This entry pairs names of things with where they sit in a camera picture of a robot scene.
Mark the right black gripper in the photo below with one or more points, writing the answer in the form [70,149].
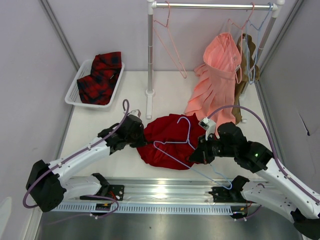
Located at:
[201,152]

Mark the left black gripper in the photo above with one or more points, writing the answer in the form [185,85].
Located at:
[142,141]

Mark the red skirt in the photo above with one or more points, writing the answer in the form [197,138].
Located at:
[171,140]

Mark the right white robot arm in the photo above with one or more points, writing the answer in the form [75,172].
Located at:
[297,202]

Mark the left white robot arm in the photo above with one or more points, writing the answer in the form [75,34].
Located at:
[51,183]

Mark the pink pleated skirt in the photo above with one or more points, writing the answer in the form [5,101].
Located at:
[217,77]

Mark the empty pink hanger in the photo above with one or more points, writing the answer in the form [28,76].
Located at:
[173,51]

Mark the red black plaid garment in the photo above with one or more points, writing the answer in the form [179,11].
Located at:
[98,87]

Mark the white plastic basket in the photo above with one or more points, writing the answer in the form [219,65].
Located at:
[73,97]

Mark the brown garment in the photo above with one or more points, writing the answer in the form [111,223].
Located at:
[245,45]

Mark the white metal clothes rack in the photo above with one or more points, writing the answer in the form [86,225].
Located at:
[273,8]

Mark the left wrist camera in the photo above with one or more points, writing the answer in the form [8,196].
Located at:
[136,113]

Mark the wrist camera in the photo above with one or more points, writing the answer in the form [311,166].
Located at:
[136,113]
[208,125]

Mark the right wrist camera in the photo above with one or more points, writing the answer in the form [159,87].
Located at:
[208,125]

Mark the white slotted cable duct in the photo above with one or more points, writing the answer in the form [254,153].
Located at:
[145,208]

